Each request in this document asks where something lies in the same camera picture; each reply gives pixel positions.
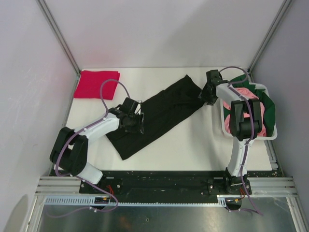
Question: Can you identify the black t shirt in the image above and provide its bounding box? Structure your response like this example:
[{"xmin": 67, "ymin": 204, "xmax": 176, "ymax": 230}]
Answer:
[{"xmin": 107, "ymin": 75, "xmax": 204, "ymax": 160}]

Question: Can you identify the magenta t shirt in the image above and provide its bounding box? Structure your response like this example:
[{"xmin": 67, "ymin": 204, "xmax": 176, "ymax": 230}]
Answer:
[{"xmin": 74, "ymin": 71, "xmax": 120, "ymax": 100}]

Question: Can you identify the white plastic laundry bin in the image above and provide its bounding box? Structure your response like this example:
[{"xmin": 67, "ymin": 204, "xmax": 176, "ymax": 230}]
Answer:
[{"xmin": 233, "ymin": 81, "xmax": 277, "ymax": 140}]

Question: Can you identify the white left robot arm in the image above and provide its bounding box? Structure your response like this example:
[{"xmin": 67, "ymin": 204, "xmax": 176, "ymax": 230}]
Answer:
[{"xmin": 50, "ymin": 97, "xmax": 144, "ymax": 193}]

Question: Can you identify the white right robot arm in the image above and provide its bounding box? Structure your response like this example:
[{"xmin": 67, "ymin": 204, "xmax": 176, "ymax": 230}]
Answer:
[{"xmin": 199, "ymin": 70, "xmax": 263, "ymax": 194}]

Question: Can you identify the pink t shirt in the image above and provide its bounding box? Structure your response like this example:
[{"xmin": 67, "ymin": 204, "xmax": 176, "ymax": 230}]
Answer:
[{"xmin": 222, "ymin": 87, "xmax": 267, "ymax": 137}]

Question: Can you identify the green t shirt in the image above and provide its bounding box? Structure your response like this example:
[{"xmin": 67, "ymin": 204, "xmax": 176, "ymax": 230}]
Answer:
[{"xmin": 231, "ymin": 74, "xmax": 276, "ymax": 137}]

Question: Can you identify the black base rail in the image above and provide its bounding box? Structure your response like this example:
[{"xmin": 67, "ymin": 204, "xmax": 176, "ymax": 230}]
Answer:
[{"xmin": 49, "ymin": 169, "xmax": 253, "ymax": 203}]

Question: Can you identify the grey slotted cable duct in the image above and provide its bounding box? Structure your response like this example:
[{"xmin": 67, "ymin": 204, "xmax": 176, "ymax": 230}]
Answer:
[{"xmin": 42, "ymin": 195, "xmax": 242, "ymax": 208}]

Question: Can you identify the right aluminium frame post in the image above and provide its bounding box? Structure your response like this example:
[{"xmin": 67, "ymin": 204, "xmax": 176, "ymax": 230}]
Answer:
[{"xmin": 248, "ymin": 0, "xmax": 294, "ymax": 73}]

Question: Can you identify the aluminium frame post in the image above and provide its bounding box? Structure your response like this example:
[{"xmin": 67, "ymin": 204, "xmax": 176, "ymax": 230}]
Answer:
[
  {"xmin": 248, "ymin": 0, "xmax": 294, "ymax": 73},
  {"xmin": 35, "ymin": 0, "xmax": 82, "ymax": 75}
]

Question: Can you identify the left aluminium frame post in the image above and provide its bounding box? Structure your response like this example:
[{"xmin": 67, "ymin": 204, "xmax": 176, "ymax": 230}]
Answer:
[{"xmin": 35, "ymin": 0, "xmax": 82, "ymax": 75}]

